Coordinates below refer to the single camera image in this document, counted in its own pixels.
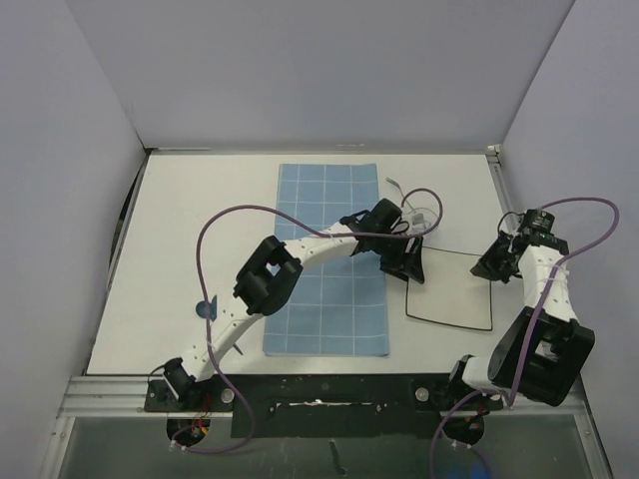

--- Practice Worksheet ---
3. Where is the dark blue plastic knife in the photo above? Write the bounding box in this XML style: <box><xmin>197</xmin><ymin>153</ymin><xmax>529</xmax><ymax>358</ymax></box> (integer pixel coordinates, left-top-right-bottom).
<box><xmin>210</xmin><ymin>295</ymin><xmax>217</xmax><ymax>321</ymax></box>

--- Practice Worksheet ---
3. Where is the aluminium frame rail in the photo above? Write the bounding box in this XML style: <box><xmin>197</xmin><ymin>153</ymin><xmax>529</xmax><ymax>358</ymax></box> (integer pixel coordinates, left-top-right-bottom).
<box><xmin>486</xmin><ymin>144</ymin><xmax>613</xmax><ymax>478</ymax></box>

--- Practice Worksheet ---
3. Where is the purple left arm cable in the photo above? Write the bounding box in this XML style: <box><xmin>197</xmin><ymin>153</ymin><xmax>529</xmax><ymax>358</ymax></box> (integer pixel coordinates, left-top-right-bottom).
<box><xmin>172</xmin><ymin>188</ymin><xmax>444</xmax><ymax>454</ymax></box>

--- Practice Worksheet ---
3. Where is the silver metal fork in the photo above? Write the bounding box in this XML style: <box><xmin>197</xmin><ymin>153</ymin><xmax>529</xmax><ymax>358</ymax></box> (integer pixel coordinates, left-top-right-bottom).
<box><xmin>385</xmin><ymin>177</ymin><xmax>405</xmax><ymax>198</ymax></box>

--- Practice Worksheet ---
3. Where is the dark blue plastic spoon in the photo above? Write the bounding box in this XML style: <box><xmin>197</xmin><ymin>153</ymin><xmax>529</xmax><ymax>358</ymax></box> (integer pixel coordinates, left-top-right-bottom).
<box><xmin>196</xmin><ymin>300</ymin><xmax>210</xmax><ymax>319</ymax></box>

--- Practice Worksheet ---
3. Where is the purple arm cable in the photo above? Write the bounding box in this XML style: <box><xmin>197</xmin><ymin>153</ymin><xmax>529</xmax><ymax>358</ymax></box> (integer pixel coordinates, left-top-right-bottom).
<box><xmin>429</xmin><ymin>197</ymin><xmax>622</xmax><ymax>479</ymax></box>
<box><xmin>172</xmin><ymin>188</ymin><xmax>444</xmax><ymax>454</ymax></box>

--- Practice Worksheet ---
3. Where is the square white plate black rim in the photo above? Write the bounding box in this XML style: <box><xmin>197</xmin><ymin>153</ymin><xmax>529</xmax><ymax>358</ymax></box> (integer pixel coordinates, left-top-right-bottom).
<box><xmin>405</xmin><ymin>247</ymin><xmax>493</xmax><ymax>331</ymax></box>

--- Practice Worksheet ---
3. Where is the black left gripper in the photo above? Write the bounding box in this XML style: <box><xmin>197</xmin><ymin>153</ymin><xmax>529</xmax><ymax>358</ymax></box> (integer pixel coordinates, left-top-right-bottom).
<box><xmin>371</xmin><ymin>231</ymin><xmax>422</xmax><ymax>284</ymax></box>

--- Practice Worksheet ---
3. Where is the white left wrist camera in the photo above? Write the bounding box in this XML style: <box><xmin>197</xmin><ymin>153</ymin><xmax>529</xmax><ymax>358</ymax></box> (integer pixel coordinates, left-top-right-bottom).
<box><xmin>403</xmin><ymin>211</ymin><xmax>429</xmax><ymax>232</ymax></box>

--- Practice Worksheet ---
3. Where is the blue checked cloth napkin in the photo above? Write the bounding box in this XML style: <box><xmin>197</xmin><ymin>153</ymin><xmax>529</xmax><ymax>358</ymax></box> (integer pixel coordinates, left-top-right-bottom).
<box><xmin>263</xmin><ymin>164</ymin><xmax>389</xmax><ymax>357</ymax></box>

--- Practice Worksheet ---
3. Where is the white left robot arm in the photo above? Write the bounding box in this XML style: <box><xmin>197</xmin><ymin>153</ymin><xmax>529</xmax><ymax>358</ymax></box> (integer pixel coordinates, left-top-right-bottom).
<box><xmin>163</xmin><ymin>199</ymin><xmax>438</xmax><ymax>410</ymax></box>

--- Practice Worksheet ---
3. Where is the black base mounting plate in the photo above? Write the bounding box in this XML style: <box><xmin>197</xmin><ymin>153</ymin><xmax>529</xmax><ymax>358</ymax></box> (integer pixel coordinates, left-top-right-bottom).
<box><xmin>144</xmin><ymin>371</ymin><xmax>503</xmax><ymax>440</ymax></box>

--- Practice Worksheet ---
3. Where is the clear wine glass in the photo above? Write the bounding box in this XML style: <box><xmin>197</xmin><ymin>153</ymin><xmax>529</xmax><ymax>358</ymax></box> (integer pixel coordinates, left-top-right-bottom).
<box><xmin>401</xmin><ymin>197</ymin><xmax>443</xmax><ymax>235</ymax></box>

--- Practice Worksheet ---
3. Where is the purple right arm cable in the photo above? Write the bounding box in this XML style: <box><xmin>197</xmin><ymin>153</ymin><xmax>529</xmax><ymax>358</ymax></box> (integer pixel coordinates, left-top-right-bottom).
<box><xmin>429</xmin><ymin>197</ymin><xmax>622</xmax><ymax>479</ymax></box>

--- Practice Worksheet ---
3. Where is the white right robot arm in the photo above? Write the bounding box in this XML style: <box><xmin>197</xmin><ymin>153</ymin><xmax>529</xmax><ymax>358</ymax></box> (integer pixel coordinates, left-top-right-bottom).
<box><xmin>444</xmin><ymin>210</ymin><xmax>595</xmax><ymax>408</ymax></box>

